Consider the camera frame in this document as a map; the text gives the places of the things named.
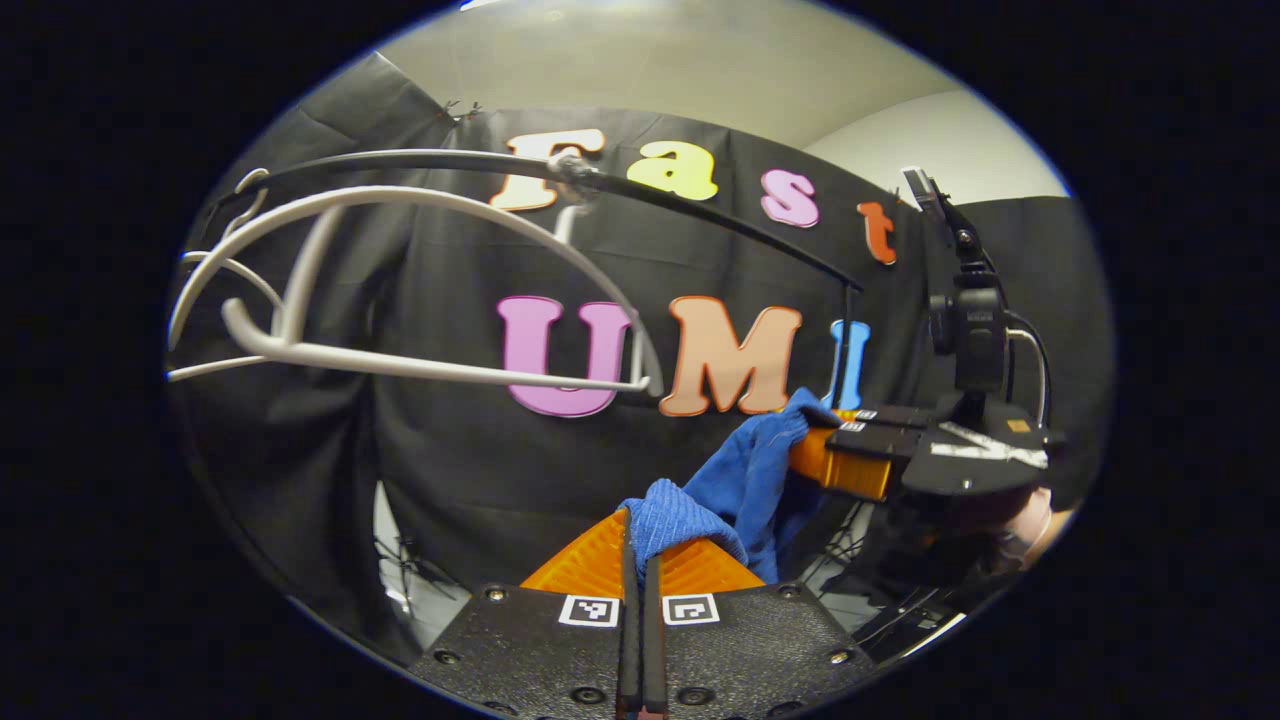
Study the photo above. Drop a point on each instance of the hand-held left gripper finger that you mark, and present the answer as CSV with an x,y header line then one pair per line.
x,y
654,650
630,650

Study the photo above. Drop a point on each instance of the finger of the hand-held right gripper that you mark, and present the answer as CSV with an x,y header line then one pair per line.
x,y
895,415
860,450

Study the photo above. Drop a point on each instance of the white clothes hanger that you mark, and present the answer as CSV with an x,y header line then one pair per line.
x,y
250,272
420,368

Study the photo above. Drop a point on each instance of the black stand legs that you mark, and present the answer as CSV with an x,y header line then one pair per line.
x,y
408,560

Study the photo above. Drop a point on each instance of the black backdrop cloth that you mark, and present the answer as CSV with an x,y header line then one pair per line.
x,y
450,470

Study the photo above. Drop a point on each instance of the small black cloth clip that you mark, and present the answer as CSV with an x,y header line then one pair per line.
x,y
475,108
452,108

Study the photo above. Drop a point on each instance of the black clothes rail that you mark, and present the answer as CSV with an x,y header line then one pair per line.
x,y
700,214

